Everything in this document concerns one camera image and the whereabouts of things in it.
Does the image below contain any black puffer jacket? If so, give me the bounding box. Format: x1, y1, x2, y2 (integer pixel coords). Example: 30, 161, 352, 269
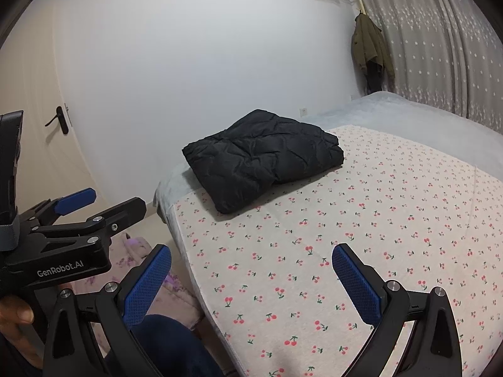
182, 109, 345, 215

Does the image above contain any pink floral slipper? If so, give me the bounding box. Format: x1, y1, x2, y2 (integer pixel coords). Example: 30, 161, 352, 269
112, 233, 156, 270
147, 271, 205, 331

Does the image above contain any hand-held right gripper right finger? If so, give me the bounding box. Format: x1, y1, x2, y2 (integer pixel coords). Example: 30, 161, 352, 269
332, 243, 463, 377

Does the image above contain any person's left hand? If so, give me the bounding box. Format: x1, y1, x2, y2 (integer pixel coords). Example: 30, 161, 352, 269
0, 294, 44, 368

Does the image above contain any black door handle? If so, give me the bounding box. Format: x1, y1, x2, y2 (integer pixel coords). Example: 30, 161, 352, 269
44, 106, 69, 135

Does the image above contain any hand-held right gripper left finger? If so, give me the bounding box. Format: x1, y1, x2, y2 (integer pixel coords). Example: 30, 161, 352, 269
41, 243, 172, 377

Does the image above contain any olive hanging coat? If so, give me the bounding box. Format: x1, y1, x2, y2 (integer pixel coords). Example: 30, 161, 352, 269
351, 13, 395, 94

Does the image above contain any cherry print bed sheet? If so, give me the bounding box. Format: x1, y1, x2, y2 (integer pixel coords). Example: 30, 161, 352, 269
173, 125, 503, 377

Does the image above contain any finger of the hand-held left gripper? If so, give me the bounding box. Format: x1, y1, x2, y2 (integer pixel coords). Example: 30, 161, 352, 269
18, 188, 97, 228
30, 196, 147, 250

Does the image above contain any grey star print curtain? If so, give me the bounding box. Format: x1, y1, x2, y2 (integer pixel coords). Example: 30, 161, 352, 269
334, 0, 503, 130

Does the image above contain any person's dark blue trouser leg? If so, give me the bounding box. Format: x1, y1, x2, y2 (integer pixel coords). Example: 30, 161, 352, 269
104, 314, 224, 377

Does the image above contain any cream door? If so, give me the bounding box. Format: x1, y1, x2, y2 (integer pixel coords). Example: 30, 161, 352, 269
0, 0, 103, 221

